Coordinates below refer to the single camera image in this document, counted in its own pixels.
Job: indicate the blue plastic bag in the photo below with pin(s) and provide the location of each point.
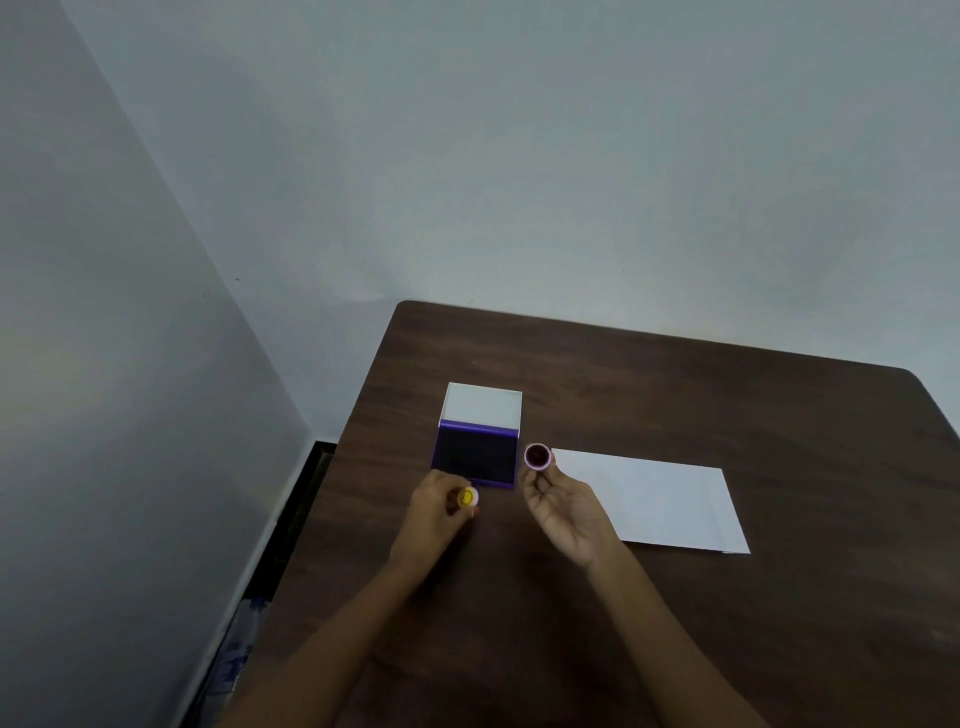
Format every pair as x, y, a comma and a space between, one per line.
238, 660

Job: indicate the person's right hand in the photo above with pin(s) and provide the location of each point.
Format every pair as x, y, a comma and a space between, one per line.
571, 516

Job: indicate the person's left fingers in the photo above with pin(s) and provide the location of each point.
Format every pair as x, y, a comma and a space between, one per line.
457, 495

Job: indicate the white paper sheet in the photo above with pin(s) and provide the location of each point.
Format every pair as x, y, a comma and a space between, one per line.
652, 501

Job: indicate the person's right thumb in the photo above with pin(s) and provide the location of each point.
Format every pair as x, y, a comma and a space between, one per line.
556, 480

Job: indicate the person's left hand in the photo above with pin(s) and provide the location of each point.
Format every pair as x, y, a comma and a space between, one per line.
429, 517

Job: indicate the person's left forearm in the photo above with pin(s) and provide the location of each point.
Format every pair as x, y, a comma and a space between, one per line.
330, 645

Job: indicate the person's right forearm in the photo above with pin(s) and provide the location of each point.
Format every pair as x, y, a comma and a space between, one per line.
660, 645

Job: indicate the purple ink stamp pad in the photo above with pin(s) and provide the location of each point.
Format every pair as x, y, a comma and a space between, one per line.
480, 441

